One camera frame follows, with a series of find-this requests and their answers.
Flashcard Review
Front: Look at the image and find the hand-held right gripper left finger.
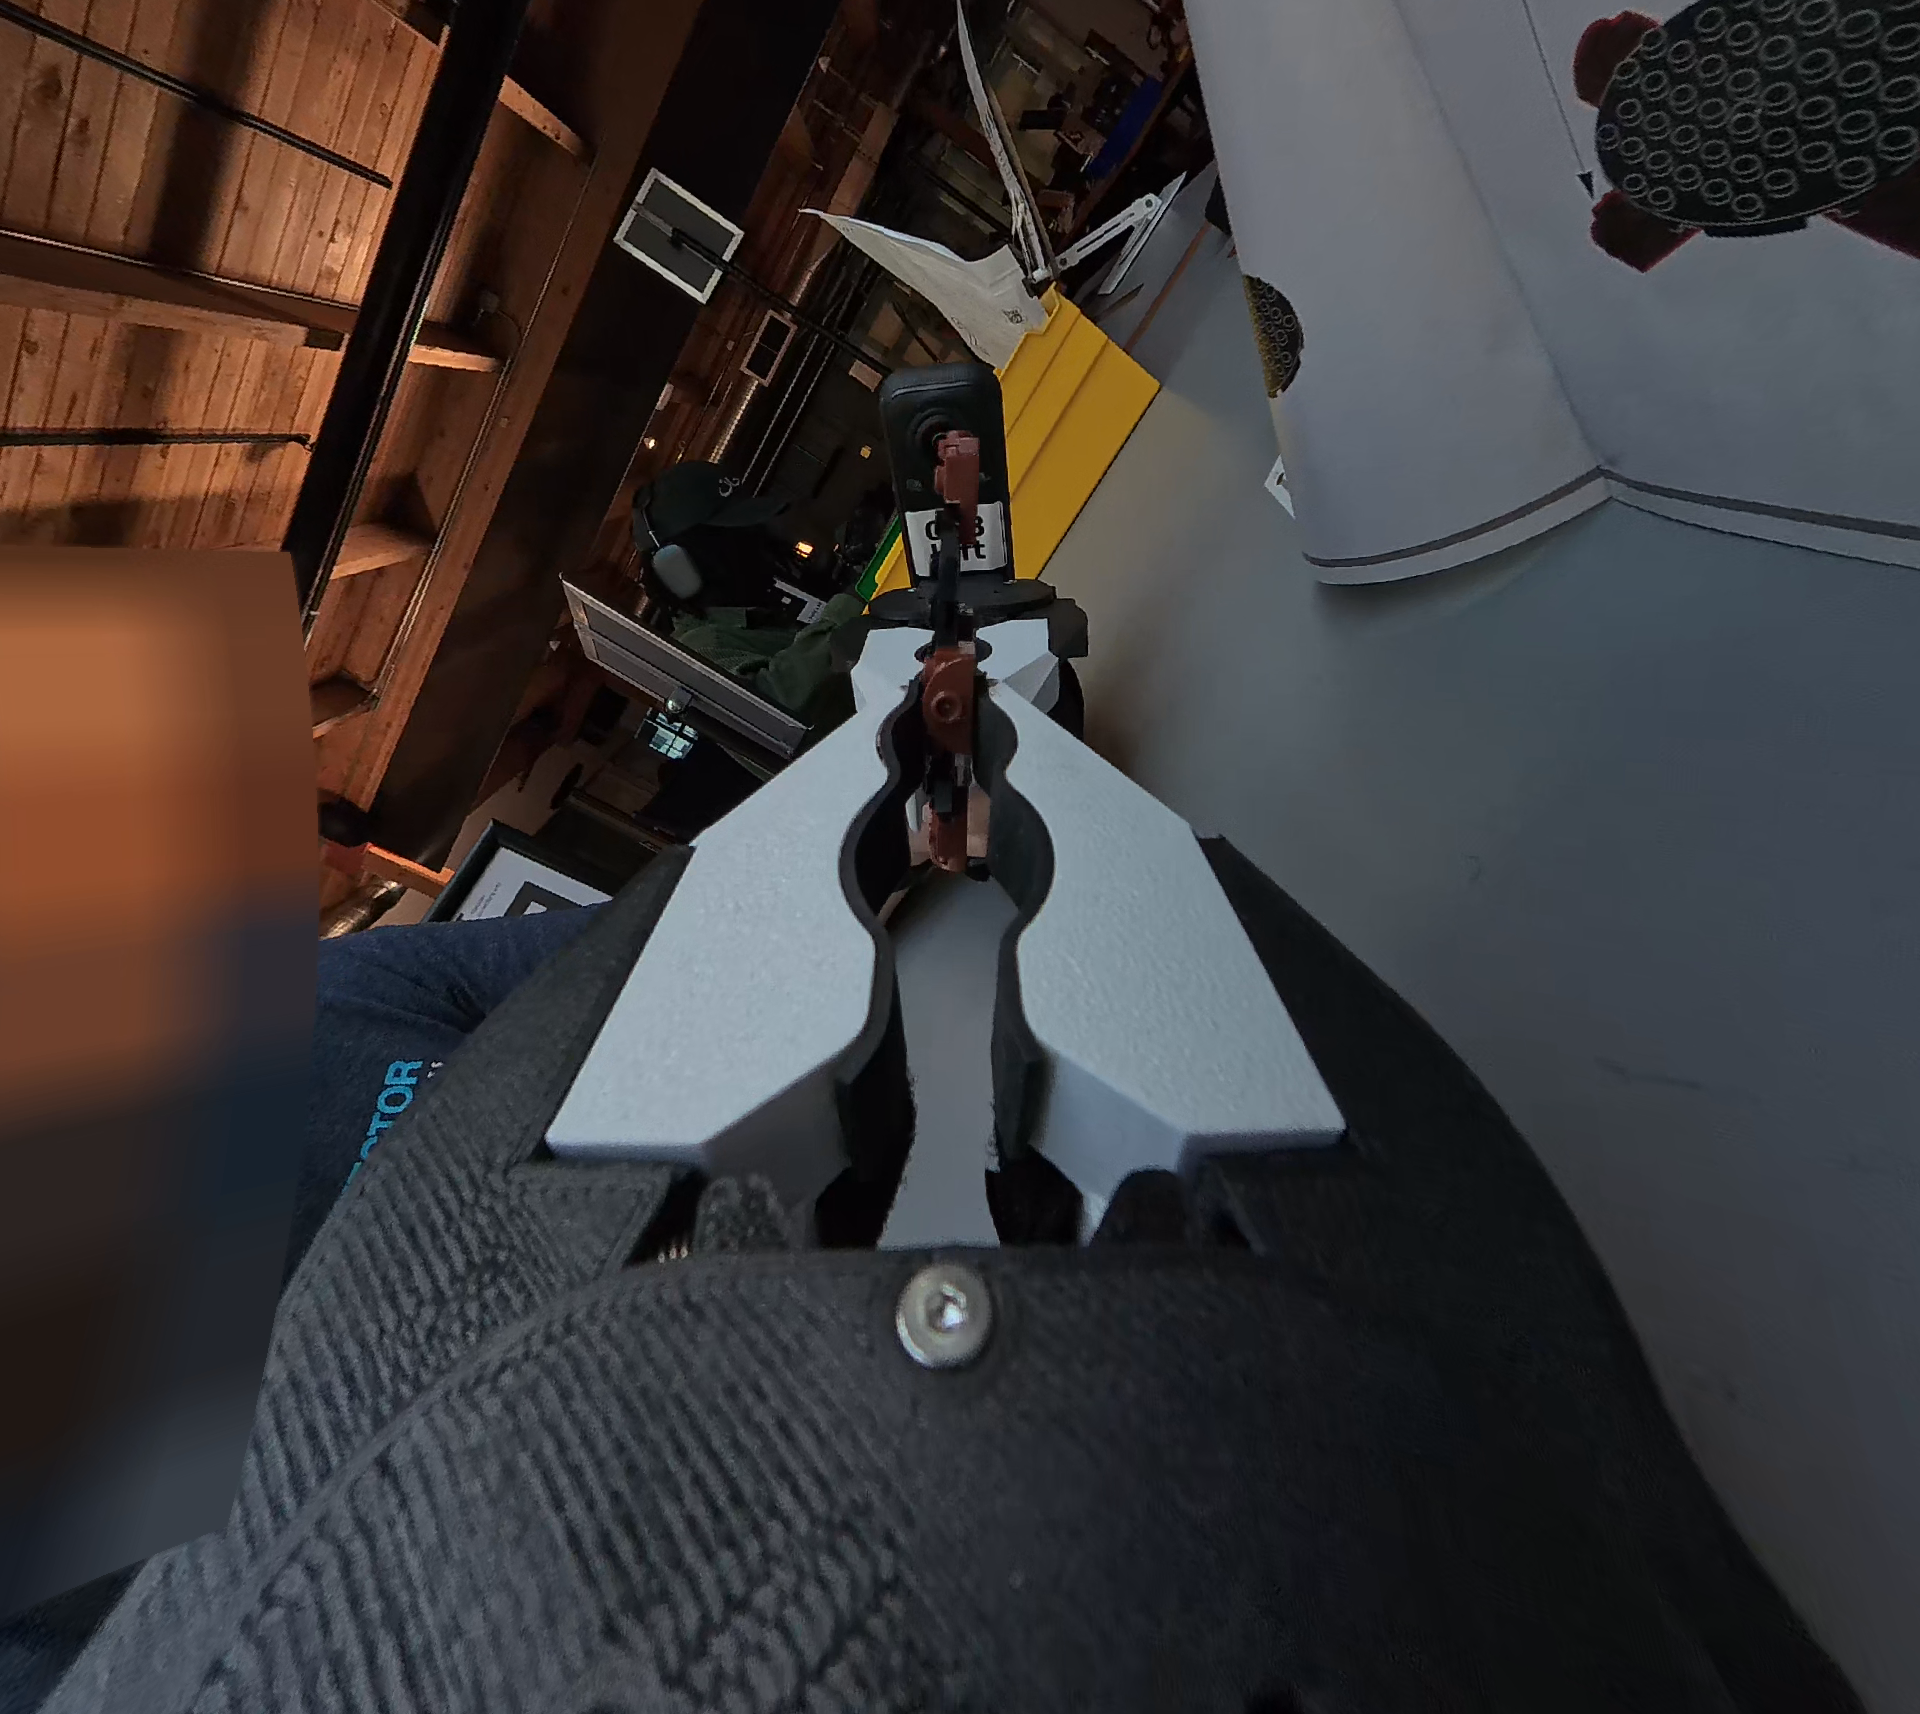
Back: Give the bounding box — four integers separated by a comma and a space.
545, 678, 921, 1244

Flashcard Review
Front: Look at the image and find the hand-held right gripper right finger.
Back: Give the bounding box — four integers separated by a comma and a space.
975, 675, 1351, 1244

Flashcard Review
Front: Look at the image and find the round black brick plate model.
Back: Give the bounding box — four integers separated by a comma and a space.
913, 427, 1005, 879

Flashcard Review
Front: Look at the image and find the yellow plastic bin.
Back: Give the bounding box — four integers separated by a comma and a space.
994, 288, 1167, 579

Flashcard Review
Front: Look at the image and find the white building instruction booklet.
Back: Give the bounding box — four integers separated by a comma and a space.
1140, 0, 1920, 591

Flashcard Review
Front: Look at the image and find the grey desk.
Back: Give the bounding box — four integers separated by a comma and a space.
1035, 167, 1920, 1714

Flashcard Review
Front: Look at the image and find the white plastic bag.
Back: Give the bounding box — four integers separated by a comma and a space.
799, 0, 1060, 340

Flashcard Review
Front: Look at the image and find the black framed marker sign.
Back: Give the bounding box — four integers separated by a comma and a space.
425, 818, 620, 923

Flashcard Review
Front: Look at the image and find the white framed panel on pole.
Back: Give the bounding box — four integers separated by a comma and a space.
613, 167, 749, 302

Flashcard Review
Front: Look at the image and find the person's blue shirt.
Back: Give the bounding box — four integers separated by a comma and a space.
285, 899, 611, 1282

